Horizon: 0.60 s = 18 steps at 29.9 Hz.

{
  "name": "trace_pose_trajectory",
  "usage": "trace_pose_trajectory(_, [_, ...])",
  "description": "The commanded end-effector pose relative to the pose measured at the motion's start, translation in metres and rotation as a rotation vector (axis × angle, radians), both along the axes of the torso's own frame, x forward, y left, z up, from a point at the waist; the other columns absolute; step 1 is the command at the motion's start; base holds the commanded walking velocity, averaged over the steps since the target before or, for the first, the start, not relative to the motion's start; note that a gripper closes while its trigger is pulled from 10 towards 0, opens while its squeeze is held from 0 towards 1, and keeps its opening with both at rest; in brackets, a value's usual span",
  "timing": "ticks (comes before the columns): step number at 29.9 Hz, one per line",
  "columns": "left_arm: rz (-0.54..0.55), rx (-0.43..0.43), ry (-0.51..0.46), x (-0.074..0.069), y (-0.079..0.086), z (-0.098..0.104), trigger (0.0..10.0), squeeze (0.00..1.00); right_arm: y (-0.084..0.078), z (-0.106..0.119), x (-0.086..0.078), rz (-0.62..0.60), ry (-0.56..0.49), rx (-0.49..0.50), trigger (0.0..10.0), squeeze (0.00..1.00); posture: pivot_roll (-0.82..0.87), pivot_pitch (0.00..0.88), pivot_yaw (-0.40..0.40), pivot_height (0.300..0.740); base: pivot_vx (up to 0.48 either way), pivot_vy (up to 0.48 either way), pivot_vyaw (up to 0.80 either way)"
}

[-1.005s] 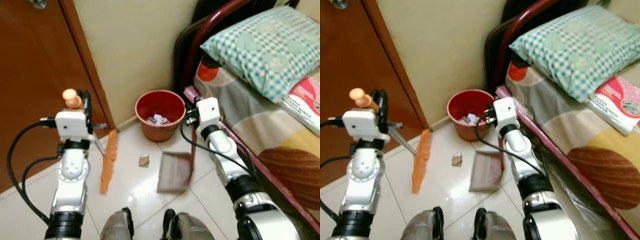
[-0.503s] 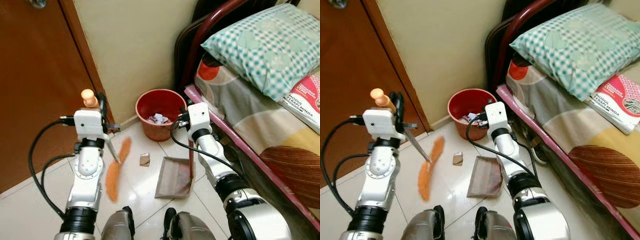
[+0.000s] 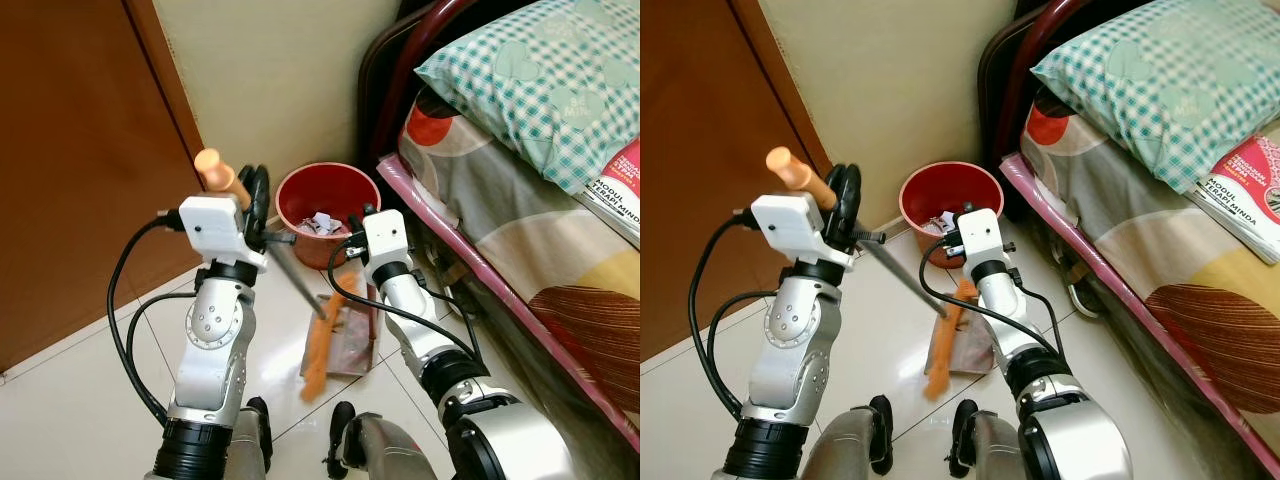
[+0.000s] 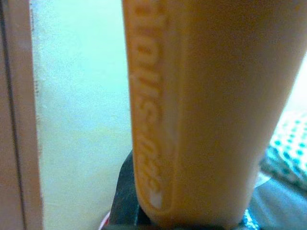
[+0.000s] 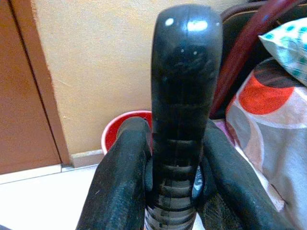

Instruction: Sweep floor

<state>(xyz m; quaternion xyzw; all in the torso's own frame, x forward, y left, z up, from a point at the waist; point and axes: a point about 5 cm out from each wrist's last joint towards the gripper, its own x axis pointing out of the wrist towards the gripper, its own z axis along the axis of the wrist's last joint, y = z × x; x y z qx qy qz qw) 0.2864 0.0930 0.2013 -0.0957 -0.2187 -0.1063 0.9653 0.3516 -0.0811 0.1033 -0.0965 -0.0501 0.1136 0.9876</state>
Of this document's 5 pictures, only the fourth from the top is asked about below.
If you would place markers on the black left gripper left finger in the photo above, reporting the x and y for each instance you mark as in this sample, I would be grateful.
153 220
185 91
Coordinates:
126 182

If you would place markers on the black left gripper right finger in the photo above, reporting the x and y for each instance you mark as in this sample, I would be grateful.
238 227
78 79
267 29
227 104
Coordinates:
280 206

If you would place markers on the teal dotted white cloth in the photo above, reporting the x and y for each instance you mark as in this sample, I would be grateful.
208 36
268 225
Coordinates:
291 143

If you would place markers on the orange-brown door frame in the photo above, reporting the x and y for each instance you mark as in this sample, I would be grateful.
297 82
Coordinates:
16 119

